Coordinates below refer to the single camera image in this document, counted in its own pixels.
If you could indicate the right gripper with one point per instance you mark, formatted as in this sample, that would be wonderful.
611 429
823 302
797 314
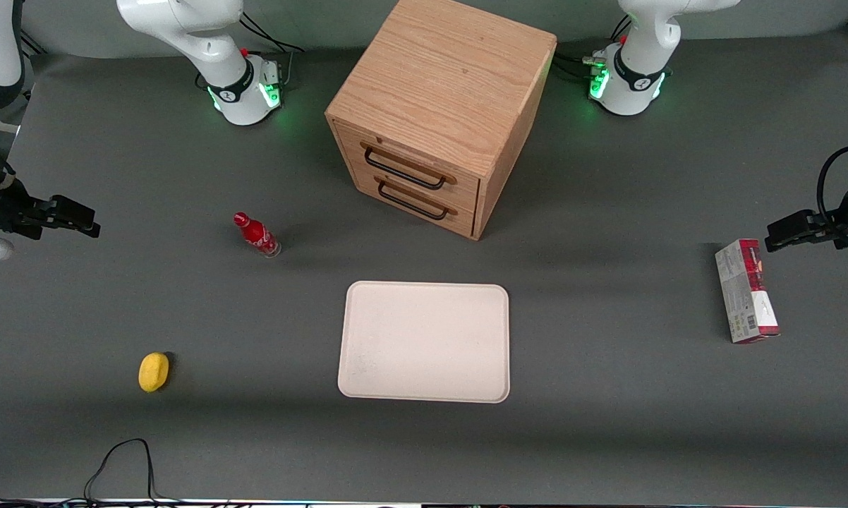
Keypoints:
2 207

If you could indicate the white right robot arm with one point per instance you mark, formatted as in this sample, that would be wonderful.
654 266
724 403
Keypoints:
209 39

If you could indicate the wooden drawer cabinet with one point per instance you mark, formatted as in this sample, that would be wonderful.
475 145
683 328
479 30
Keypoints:
452 77

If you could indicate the red and grey carton box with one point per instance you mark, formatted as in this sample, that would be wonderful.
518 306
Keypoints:
745 293

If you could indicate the yellow lemon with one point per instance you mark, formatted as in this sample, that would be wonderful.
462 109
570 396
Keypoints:
154 372

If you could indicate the red soda bottle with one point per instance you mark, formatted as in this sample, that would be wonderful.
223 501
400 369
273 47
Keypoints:
257 235

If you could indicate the beige rectangular tray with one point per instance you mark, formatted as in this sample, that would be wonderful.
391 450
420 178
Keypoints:
424 342

